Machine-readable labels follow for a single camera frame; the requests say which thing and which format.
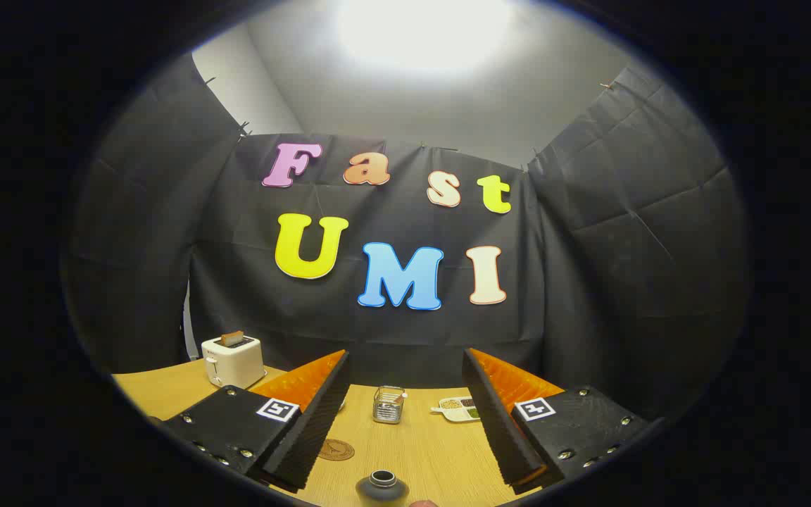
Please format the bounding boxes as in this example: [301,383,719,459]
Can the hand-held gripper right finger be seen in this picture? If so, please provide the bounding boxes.
[462,348,651,495]

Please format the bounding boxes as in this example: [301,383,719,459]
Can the white toaster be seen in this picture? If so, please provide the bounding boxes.
[201,335,267,389]

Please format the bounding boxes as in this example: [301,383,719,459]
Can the white divided dish with beans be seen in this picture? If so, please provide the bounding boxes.
[431,396,481,423]

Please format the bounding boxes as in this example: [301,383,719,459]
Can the round wooden coaster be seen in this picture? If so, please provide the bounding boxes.
[318,439,356,462]

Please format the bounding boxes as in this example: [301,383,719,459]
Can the silver bottle green label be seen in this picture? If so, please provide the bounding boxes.
[356,470,410,504]

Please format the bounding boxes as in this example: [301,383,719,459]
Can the wooden table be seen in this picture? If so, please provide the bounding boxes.
[111,359,568,507]

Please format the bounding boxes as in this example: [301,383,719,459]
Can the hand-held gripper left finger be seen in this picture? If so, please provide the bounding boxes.
[163,350,351,492]

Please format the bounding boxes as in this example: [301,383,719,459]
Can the metal wire holder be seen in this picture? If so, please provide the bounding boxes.
[372,385,406,425]

